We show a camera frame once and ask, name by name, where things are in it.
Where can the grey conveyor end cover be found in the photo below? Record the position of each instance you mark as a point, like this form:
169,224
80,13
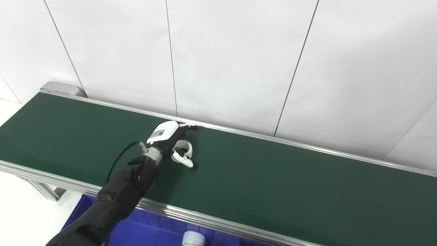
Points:
61,89

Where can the blue bin with white parts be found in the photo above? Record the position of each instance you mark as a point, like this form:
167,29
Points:
143,229

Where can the aluminium conveyor leg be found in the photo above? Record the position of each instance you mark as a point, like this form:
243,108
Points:
47,191

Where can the green conveyor belt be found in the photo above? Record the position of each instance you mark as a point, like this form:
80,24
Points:
191,213
273,177

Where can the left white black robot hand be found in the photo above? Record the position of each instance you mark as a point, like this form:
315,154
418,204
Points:
164,133

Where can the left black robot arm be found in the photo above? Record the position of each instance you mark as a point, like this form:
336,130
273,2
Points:
116,201

